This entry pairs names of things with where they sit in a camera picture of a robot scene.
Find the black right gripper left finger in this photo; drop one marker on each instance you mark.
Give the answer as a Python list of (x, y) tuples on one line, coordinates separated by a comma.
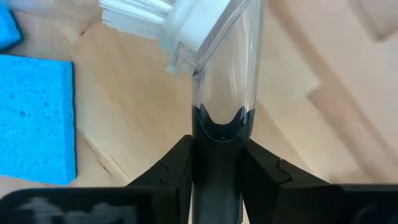
[(168, 193)]

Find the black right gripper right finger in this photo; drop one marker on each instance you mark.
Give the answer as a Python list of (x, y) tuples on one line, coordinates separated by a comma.
[(280, 202)]

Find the clear dish brush white bristles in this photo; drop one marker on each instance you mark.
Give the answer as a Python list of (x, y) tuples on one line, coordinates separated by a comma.
[(224, 77)]

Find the blue cellulose sponge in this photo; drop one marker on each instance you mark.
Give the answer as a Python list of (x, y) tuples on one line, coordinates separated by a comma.
[(34, 118), (7, 28)]

